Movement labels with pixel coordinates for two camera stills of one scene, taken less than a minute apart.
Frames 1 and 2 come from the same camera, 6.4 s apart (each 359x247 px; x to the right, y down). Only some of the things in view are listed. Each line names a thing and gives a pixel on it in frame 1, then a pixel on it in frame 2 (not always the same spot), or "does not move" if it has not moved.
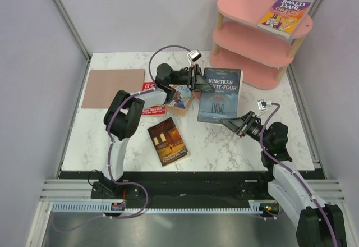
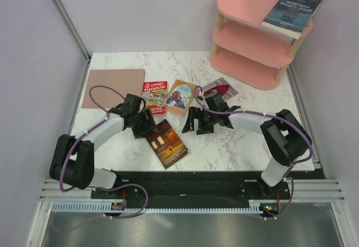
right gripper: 234,124 → 193,113
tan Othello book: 181,100 does not move
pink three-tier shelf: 241,44 does not move
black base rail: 186,186 does not move
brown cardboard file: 102,85 does not move
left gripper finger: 202,83 → 140,132
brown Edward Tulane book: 168,142 does not move
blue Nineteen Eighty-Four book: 225,103 → 287,15
